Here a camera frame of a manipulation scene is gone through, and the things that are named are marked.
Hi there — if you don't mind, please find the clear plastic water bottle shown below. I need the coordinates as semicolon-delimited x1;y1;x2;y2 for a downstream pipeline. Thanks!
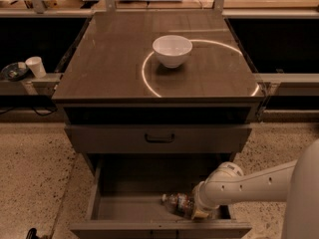
161;193;194;218

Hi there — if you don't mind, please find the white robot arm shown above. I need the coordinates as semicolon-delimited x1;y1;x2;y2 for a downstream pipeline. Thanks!
192;140;319;239

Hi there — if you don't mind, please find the open middle drawer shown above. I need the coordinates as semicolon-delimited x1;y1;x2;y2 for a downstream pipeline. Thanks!
70;154;251;239

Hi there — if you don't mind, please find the grey drawer cabinet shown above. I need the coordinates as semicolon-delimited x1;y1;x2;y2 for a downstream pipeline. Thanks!
52;9;266;239

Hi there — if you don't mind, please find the white ceramic bowl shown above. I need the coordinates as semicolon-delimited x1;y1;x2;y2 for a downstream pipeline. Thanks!
153;35;192;69

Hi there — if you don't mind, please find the white paper cup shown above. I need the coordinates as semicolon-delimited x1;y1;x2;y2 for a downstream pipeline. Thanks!
25;57;46;78

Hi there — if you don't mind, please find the dark small dish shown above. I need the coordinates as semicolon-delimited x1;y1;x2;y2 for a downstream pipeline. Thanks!
1;62;29;82

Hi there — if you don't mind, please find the black drawer handle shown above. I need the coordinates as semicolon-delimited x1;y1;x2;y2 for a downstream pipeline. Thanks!
145;133;175;143

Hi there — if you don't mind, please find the black floor cable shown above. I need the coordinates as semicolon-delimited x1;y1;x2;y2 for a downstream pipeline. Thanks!
0;105;58;117

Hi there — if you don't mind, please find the grey metal rail frame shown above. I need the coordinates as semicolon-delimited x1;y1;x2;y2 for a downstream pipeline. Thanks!
0;73;63;97

